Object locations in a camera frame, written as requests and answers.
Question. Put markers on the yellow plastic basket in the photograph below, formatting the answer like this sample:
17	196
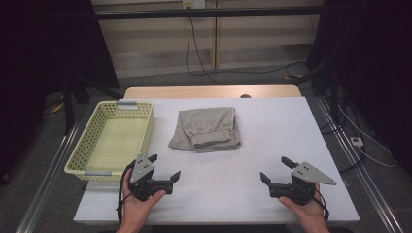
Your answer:
110	142

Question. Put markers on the white table board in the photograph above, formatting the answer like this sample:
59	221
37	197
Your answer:
223	181

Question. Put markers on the person's left hand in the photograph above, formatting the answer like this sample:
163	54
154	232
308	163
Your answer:
137	207

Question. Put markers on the black curtain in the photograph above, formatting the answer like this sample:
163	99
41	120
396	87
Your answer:
372	64
39	48

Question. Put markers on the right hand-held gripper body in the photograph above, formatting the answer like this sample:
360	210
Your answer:
309	174

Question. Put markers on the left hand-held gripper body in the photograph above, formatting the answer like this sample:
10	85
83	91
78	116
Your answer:
142	170

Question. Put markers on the person's right hand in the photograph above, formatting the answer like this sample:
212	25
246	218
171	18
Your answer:
306	212

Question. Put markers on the black horizontal bar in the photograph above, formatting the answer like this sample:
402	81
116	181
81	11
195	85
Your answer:
207	13

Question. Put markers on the white wall outlet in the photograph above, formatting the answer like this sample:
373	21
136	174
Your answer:
193	3

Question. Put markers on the black stand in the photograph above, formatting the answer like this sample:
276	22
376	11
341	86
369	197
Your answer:
333	97
68	106

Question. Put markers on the wooden table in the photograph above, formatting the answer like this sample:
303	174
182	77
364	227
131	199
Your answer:
194	92

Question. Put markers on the grey pants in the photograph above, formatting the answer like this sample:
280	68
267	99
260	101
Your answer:
207	129

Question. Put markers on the metal floor rail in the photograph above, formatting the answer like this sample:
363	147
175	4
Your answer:
48	181
362	174

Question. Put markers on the white power strip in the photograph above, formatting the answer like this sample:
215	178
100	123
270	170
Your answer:
357	141

